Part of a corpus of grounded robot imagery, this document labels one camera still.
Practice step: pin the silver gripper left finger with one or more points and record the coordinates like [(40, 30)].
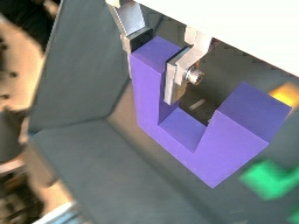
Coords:
[(136, 34)]

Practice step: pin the green S-shaped block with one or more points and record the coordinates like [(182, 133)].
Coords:
[(269, 180)]

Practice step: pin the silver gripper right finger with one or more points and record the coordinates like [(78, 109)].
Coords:
[(182, 67)]

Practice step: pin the purple U-shaped block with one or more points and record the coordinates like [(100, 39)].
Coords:
[(214, 149)]

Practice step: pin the yellow long bar block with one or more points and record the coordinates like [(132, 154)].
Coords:
[(288, 94)]

